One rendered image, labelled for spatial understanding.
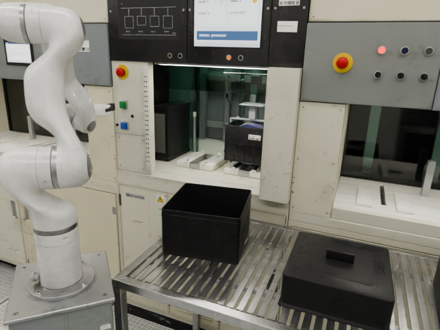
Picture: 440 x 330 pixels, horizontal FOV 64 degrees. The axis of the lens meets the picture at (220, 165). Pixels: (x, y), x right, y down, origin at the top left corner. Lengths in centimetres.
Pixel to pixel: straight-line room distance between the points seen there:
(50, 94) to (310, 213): 104
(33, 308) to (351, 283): 87
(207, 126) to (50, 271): 167
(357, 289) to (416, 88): 70
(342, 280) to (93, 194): 137
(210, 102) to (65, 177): 163
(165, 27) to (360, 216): 110
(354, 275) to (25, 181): 92
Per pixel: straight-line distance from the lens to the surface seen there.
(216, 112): 248
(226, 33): 147
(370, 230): 151
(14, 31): 111
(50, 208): 107
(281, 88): 135
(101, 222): 204
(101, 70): 179
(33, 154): 103
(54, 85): 105
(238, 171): 174
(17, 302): 119
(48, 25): 108
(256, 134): 166
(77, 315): 114
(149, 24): 163
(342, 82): 136
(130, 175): 180
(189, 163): 183
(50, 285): 117
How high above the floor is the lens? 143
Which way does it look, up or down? 17 degrees down
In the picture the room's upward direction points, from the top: 2 degrees clockwise
